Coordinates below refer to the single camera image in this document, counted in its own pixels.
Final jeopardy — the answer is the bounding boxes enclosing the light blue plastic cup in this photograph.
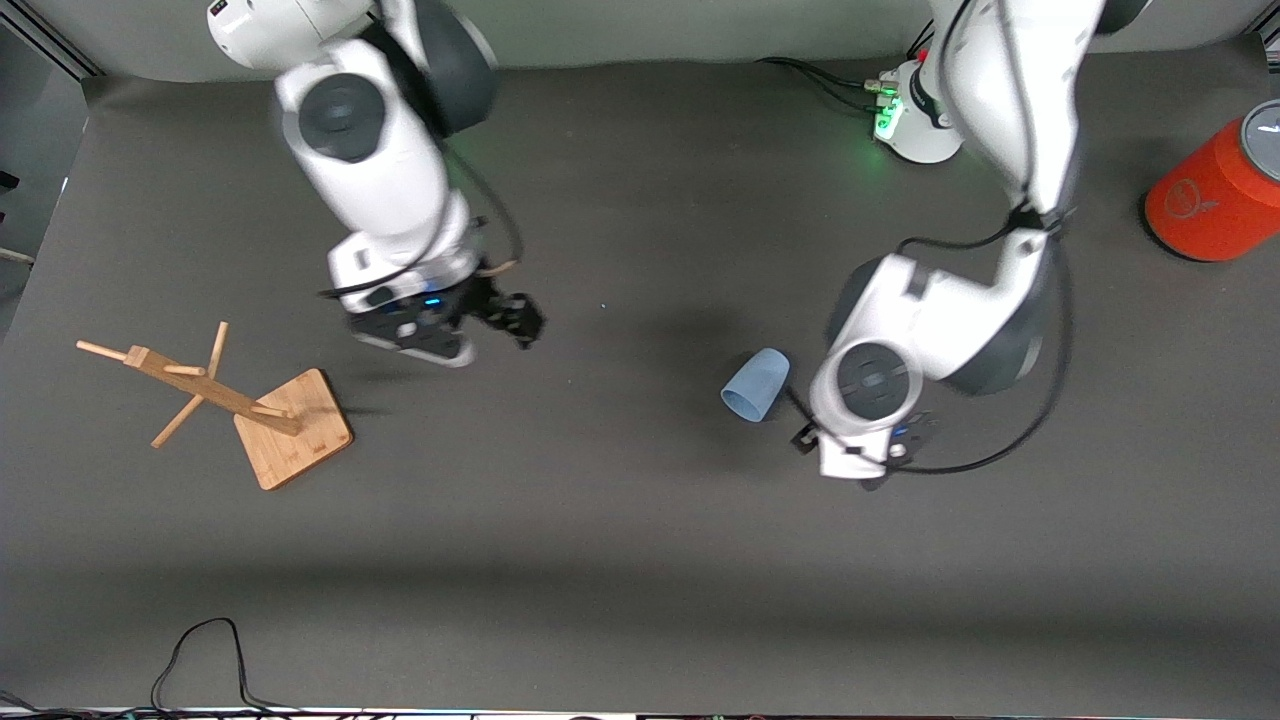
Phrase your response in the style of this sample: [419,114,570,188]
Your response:
[721,348,792,423]

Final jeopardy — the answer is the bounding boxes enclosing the wooden cup rack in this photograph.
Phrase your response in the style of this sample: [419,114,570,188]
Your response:
[77,321,354,491]

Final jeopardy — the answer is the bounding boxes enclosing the dark grey table mat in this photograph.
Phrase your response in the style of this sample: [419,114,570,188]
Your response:
[0,40,1280,717]

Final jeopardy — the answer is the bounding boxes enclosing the orange cylinder with grey lid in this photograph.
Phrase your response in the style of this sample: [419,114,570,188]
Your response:
[1144,98,1280,263]

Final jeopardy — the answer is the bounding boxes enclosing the black left arm base cable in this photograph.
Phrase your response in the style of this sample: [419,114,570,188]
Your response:
[755,20,936,101]

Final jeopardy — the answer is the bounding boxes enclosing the thin black looped cable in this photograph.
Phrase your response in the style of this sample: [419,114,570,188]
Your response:
[150,617,301,716]

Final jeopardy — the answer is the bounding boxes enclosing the black frame rail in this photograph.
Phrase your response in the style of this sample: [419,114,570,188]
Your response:
[0,0,106,81]

